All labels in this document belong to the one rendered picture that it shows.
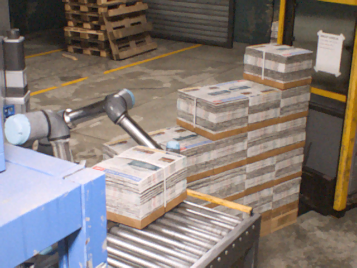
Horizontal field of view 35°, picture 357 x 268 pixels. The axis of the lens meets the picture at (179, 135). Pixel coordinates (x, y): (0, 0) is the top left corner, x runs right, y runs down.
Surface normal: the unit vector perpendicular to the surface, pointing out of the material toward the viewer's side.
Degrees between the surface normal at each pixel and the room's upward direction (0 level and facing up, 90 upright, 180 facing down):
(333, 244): 0
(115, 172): 2
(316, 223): 0
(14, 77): 90
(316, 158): 90
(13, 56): 90
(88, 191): 90
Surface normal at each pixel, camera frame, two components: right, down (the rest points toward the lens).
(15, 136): -0.69, 0.11
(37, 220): 0.84, 0.20
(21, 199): 0.02, -0.94
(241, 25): -0.54, 0.28
